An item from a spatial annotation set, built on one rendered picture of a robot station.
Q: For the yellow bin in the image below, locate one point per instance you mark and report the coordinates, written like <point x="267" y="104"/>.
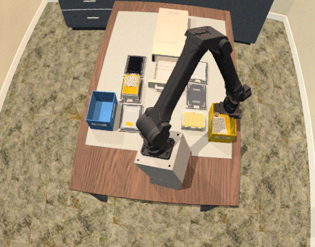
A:
<point x="230" y="125"/>

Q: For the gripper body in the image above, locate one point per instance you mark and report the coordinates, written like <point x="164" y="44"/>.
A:
<point x="232" y="112"/>

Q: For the blue open-top bin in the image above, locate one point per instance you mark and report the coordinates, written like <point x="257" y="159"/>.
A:
<point x="99" y="112"/>

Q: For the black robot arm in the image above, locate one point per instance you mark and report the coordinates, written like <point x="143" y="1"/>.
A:
<point x="155" y="122"/>

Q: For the white flat mat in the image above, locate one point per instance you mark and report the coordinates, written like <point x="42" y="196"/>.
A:
<point x="133" y="34"/>

